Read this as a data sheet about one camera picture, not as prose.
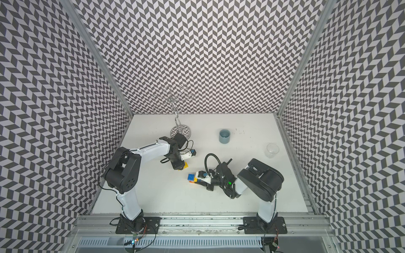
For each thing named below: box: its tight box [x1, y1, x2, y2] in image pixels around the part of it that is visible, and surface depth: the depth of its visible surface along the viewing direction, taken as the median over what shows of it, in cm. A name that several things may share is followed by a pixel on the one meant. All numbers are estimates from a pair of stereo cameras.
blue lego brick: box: [187, 173, 195, 182], surface depth 82 cm
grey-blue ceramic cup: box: [218, 128, 231, 144], surface depth 104 cm
